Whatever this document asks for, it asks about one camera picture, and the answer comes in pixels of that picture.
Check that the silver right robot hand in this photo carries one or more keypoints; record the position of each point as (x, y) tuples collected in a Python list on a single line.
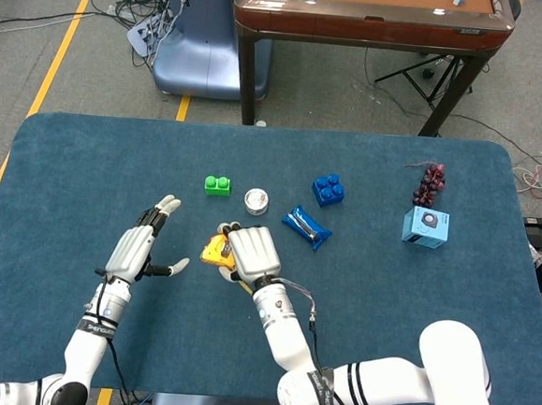
[(253, 250)]

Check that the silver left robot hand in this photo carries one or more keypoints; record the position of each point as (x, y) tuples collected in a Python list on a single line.
[(128, 252)]

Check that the yellow tape measure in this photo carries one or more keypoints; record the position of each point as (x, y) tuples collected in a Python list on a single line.
[(213, 252)]

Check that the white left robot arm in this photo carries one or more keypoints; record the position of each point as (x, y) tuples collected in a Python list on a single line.
[(86, 347)]

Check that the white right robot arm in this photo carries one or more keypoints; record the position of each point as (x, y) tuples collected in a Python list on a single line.
[(288, 340)]

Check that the small silver tin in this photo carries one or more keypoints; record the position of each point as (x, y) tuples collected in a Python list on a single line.
[(256, 202)]

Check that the blue snack packet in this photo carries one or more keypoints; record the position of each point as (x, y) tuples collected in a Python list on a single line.
[(304, 226)]

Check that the green toy brick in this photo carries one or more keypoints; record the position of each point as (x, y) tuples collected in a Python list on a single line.
[(217, 187)]

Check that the blue toy brick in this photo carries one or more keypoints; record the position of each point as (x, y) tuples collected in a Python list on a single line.
[(328, 190)]

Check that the blue table cloth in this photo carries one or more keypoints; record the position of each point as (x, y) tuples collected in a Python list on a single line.
[(386, 291)]

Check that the light blue cardboard box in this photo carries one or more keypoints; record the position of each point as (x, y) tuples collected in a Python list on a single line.
[(426, 226)]

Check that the purple grape bunch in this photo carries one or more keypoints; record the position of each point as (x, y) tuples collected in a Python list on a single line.
[(429, 184)]

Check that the white power strip box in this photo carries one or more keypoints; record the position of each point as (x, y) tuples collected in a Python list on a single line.
[(141, 35)]

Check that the black tripod stand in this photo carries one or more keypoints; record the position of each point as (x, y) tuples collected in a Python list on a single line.
[(421, 80)]

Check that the brown mahjong table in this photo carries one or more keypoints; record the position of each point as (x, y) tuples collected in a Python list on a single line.
[(374, 25)]

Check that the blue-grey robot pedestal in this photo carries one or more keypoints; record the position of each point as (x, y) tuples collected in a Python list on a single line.
[(204, 42)]

